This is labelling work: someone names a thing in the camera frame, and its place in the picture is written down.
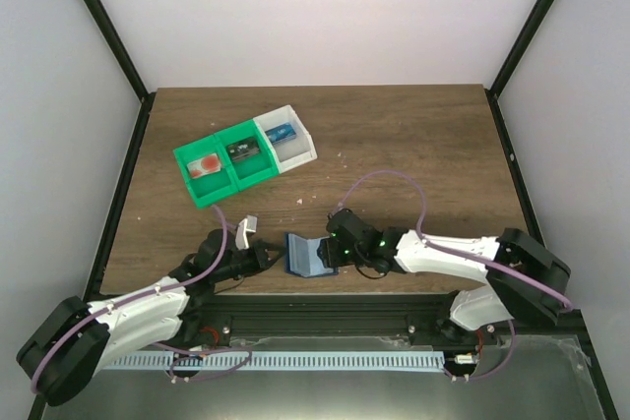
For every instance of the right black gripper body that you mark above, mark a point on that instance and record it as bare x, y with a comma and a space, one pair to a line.
355, 256

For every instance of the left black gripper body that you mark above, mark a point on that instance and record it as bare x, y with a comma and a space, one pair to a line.
242, 269

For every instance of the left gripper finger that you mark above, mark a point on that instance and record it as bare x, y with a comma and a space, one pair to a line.
262, 247
266, 261

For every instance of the blue leather card holder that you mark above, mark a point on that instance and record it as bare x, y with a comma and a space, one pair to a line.
302, 258

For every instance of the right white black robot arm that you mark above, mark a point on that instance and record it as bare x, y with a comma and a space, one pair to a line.
470, 310

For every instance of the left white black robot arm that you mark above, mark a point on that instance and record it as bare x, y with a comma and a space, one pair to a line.
78, 339

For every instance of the white red credit card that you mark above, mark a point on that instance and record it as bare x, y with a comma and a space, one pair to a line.
203, 166

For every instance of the black credit card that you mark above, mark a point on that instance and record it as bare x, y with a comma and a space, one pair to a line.
242, 149

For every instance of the blue credit card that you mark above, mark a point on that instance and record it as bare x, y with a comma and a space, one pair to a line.
281, 134

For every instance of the middle green bin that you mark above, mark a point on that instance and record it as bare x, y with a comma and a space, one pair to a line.
253, 170

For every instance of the green bin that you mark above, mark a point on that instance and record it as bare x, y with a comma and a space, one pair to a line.
209, 189
253, 170

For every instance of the left green bin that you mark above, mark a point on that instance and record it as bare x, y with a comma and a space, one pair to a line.
209, 189

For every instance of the grey metal sheet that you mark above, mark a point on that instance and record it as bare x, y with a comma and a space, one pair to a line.
545, 378

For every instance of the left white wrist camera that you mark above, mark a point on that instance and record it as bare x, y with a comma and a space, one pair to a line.
245, 228

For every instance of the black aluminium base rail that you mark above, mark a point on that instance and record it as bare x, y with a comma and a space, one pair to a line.
223, 317

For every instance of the light blue slotted cable duct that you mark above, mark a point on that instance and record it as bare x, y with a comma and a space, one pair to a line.
298, 361

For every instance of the left black side rail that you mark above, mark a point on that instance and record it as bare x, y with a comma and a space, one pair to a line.
116, 208

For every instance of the black side rail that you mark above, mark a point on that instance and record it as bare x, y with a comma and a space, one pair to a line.
116, 208
524, 194

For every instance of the right black side rail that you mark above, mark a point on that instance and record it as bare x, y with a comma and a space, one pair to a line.
524, 194

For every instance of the left black frame post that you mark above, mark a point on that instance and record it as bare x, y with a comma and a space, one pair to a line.
113, 40

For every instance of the black frame post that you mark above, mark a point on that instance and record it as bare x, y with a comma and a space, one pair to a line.
113, 40
520, 46

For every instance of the right black frame post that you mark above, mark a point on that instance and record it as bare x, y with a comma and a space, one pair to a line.
520, 46

